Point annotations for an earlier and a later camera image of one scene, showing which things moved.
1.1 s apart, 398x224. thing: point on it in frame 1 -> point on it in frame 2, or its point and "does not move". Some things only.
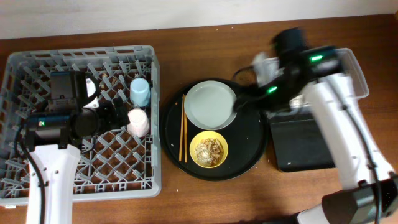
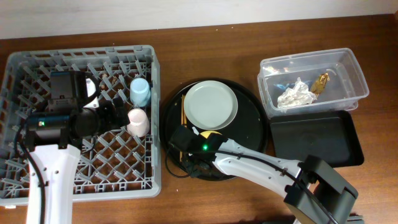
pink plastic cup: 138,126 does not move
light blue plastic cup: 140,92 does not move
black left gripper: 109,114 does not move
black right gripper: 254,97 -> 179,140
